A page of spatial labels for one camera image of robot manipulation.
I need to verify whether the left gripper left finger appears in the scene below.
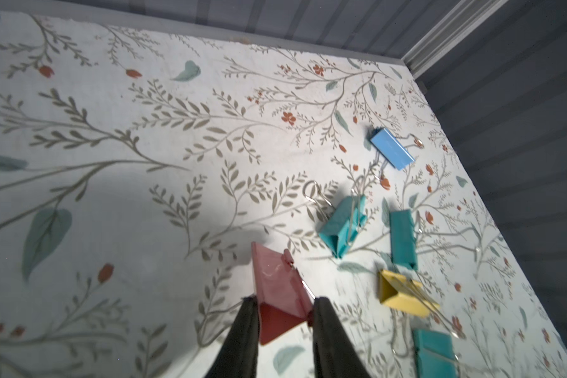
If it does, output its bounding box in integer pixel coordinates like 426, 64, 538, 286
206, 296, 260, 378

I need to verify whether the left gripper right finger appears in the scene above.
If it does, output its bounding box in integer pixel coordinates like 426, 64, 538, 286
313, 297, 370, 377

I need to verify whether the pink binder clip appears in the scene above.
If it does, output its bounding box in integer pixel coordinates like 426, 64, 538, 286
251, 242, 314, 346

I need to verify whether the yellow binder clip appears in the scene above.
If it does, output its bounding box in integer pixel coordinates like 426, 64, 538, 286
378, 269, 465, 339

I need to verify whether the blue binder clip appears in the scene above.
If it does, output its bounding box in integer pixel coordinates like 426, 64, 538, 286
368, 128, 425, 171

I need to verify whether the teal binder clip large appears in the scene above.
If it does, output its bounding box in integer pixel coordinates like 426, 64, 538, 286
390, 209, 418, 271

